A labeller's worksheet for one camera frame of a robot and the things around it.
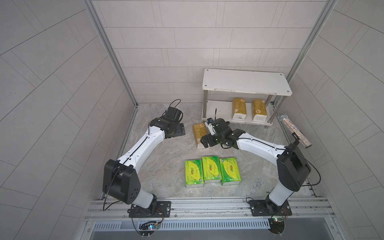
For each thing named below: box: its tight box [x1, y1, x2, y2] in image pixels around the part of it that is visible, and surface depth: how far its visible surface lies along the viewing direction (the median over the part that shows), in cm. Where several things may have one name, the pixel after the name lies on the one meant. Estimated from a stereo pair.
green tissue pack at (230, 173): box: [219, 157, 242, 186], surface depth 79 cm
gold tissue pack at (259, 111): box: [252, 99, 268, 123], surface depth 98 cm
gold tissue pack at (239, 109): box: [231, 97, 247, 121], surface depth 100 cm
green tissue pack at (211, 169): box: [202, 156, 222, 184], surface depth 80 cm
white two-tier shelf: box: [201, 68, 293, 125], surface depth 96 cm
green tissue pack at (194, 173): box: [185, 159, 204, 188], surface depth 79 cm
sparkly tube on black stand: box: [279, 114, 312, 149], surface depth 79 cm
